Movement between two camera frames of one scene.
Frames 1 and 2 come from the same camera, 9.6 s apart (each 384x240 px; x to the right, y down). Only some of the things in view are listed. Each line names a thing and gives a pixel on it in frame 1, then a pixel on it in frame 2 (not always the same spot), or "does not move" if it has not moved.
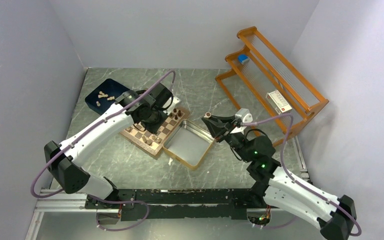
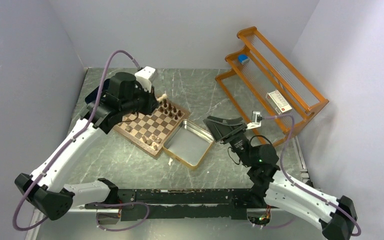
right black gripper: (219, 125) does not move
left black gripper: (153, 128) -> (152, 103)
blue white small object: (243, 59) does not move
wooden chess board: (153, 143) does not move
